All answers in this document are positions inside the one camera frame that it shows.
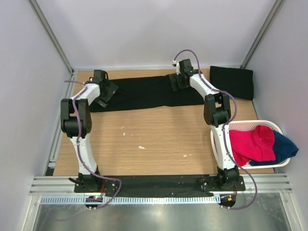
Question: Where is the right aluminium frame post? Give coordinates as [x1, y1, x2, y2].
[240, 0, 285, 69]

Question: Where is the folded black t shirt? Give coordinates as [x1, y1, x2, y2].
[210, 66, 254, 101]

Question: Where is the red t shirt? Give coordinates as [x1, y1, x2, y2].
[229, 125, 276, 166]

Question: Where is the white slotted cable duct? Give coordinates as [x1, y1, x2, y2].
[40, 195, 220, 205]

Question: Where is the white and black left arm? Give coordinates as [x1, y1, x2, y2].
[60, 70, 118, 193]

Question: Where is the white laundry basket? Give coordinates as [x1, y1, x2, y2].
[210, 119, 291, 169]

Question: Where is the black t shirt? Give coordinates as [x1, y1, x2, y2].
[90, 76, 204, 113]
[210, 66, 254, 101]

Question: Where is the navy blue t shirt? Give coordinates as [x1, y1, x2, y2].
[249, 131, 299, 166]

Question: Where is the aluminium frame post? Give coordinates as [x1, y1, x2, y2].
[27, 0, 74, 76]
[240, 0, 285, 69]

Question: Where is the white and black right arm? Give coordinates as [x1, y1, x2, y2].
[169, 59, 240, 191]

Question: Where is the left aluminium frame post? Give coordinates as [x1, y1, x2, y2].
[27, 0, 74, 76]

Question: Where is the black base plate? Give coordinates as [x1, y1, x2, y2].
[68, 175, 246, 194]

